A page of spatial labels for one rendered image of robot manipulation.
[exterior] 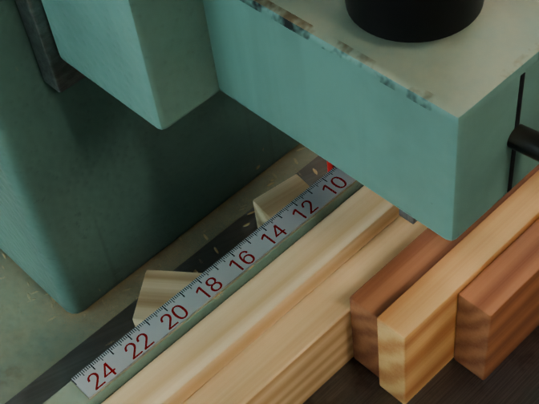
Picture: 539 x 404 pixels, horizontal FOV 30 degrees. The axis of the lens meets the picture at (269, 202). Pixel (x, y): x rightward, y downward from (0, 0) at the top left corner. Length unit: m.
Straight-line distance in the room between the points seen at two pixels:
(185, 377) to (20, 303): 0.26
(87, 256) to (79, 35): 0.19
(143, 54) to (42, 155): 0.14
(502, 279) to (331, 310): 0.08
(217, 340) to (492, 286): 0.12
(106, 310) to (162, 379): 0.22
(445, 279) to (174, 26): 0.16
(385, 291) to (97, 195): 0.21
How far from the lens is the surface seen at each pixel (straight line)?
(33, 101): 0.53
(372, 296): 0.44
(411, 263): 0.45
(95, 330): 0.64
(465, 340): 0.46
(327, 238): 0.46
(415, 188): 0.39
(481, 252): 0.45
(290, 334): 0.45
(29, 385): 0.63
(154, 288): 0.60
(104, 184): 0.59
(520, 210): 0.47
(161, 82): 0.43
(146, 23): 0.41
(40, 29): 0.49
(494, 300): 0.44
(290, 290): 0.45
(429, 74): 0.36
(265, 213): 0.63
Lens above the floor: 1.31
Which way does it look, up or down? 49 degrees down
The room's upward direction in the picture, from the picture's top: 9 degrees counter-clockwise
